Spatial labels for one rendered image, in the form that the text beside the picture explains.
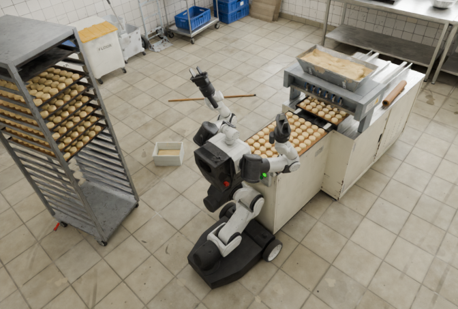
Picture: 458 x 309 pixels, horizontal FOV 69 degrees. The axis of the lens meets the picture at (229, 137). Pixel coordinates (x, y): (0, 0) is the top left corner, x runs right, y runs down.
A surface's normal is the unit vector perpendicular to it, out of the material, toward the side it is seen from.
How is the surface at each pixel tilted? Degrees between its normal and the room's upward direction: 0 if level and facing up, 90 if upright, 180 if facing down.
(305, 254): 0
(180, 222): 0
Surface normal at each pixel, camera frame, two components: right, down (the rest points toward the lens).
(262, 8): -0.64, 0.17
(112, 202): -0.05, -0.75
